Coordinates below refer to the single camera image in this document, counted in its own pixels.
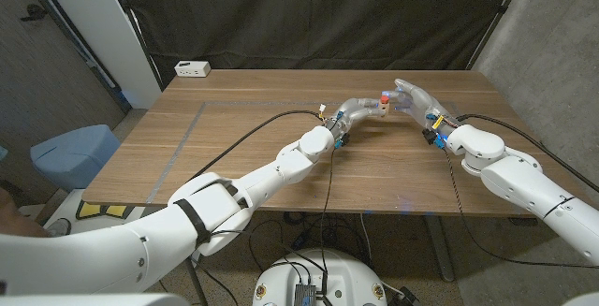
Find grey table leg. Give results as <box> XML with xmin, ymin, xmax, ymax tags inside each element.
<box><xmin>423</xmin><ymin>215</ymin><xmax>456</xmax><ymax>283</ymax></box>
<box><xmin>184</xmin><ymin>256</ymin><xmax>210</xmax><ymax>306</ymax></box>

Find black curtain frame pole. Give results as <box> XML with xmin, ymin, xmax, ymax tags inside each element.
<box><xmin>465</xmin><ymin>0</ymin><xmax>533</xmax><ymax>71</ymax></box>
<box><xmin>110</xmin><ymin>0</ymin><xmax>165</xmax><ymax>92</ymax></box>

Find white power strip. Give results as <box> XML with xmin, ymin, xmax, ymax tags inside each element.
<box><xmin>173</xmin><ymin>60</ymin><xmax>212</xmax><ymax>79</ymax></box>

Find tangled black floor cables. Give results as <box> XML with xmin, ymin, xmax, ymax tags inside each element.
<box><xmin>247</xmin><ymin>211</ymin><xmax>371</xmax><ymax>270</ymax></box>

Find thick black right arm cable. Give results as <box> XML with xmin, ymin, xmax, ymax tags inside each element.
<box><xmin>456</xmin><ymin>113</ymin><xmax>599</xmax><ymax>194</ymax></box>

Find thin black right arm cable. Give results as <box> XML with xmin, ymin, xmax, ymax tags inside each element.
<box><xmin>442</xmin><ymin>149</ymin><xmax>599</xmax><ymax>270</ymax></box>

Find blue stool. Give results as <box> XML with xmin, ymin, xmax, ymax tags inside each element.
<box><xmin>30</xmin><ymin>124</ymin><xmax>122</xmax><ymax>193</ymax></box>

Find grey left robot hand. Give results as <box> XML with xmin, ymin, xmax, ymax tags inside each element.
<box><xmin>323</xmin><ymin>97</ymin><xmax>390</xmax><ymax>142</ymax></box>

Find grey sneaker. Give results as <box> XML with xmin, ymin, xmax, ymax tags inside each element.
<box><xmin>46</xmin><ymin>217</ymin><xmax>72</xmax><ymax>238</ymax></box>

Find black curtain backdrop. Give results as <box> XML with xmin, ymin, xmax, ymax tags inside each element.
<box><xmin>114</xmin><ymin>0</ymin><xmax>520</xmax><ymax>87</ymax></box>

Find white floor cable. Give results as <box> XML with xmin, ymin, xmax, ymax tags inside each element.
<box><xmin>358</xmin><ymin>212</ymin><xmax>373</xmax><ymax>263</ymax></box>

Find person's bare leg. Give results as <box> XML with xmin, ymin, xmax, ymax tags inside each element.
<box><xmin>0</xmin><ymin>188</ymin><xmax>48</xmax><ymax>238</ymax></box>

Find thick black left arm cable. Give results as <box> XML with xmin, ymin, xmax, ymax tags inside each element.
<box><xmin>189</xmin><ymin>109</ymin><xmax>325</xmax><ymax>183</ymax></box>

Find yellow and black mat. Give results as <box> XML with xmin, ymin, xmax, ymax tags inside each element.
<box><xmin>75</xmin><ymin>200</ymin><xmax>130</xmax><ymax>221</ymax></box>

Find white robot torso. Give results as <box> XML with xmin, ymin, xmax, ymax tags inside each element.
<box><xmin>252</xmin><ymin>248</ymin><xmax>388</xmax><ymax>306</ymax></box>

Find white floor base plate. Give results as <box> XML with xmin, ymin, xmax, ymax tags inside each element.
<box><xmin>44</xmin><ymin>188</ymin><xmax>165</xmax><ymax>240</ymax></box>

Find grey electronics box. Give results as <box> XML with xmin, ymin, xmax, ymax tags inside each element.
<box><xmin>293</xmin><ymin>283</ymin><xmax>318</xmax><ymax>306</ymax></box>

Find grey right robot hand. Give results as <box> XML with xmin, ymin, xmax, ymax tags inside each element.
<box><xmin>383</xmin><ymin>78</ymin><xmax>462</xmax><ymax>138</ymax></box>

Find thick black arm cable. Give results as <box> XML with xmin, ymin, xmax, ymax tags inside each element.
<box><xmin>456</xmin><ymin>113</ymin><xmax>599</xmax><ymax>194</ymax></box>
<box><xmin>189</xmin><ymin>109</ymin><xmax>325</xmax><ymax>183</ymax></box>

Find black door handle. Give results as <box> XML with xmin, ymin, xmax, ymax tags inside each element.
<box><xmin>19</xmin><ymin>4</ymin><xmax>48</xmax><ymax>22</ymax></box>

